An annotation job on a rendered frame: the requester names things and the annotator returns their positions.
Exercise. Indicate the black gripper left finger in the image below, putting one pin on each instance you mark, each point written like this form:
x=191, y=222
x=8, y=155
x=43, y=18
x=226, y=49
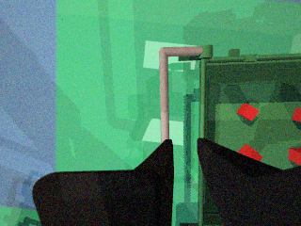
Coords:
x=130, y=197

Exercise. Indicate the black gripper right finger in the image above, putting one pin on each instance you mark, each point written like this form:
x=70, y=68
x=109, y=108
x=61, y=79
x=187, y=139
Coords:
x=247, y=192

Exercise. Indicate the small red block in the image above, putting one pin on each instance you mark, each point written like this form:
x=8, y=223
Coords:
x=297, y=114
x=248, y=112
x=295, y=155
x=248, y=151

